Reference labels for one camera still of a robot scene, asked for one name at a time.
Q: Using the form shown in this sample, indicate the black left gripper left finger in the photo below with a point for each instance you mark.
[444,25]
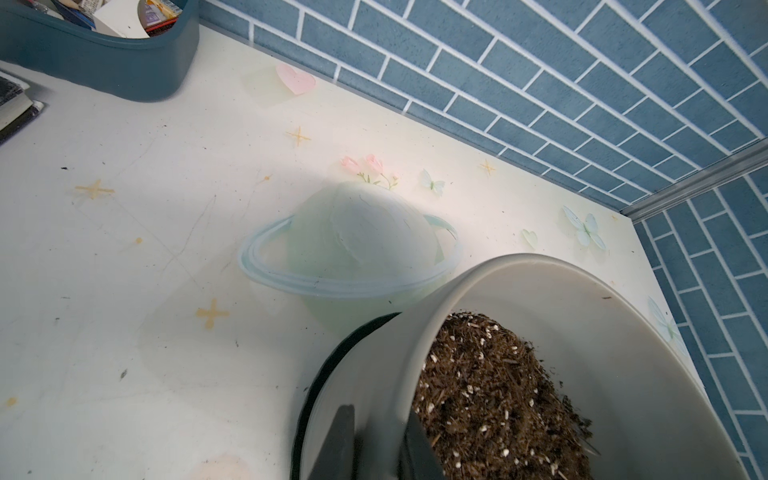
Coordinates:
[336,458]

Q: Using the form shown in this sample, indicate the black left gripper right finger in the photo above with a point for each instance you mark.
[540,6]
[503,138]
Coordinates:
[417,460]

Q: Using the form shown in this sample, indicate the white ceramic pot with soil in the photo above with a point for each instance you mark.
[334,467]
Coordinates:
[523,367]

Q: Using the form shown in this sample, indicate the black pot saucer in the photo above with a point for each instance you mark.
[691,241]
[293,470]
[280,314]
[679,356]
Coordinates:
[314,390]

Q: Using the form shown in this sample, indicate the floral table mat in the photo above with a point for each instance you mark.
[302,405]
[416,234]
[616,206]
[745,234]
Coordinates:
[132,347]

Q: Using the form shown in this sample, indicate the teal plastic storage bin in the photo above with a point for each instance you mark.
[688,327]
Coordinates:
[143,70]

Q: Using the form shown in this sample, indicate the black Moon and Sixpence book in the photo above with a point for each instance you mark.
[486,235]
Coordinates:
[17,108]

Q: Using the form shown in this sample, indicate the white folded paper piece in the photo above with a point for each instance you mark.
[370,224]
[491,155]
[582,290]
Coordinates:
[121,18]

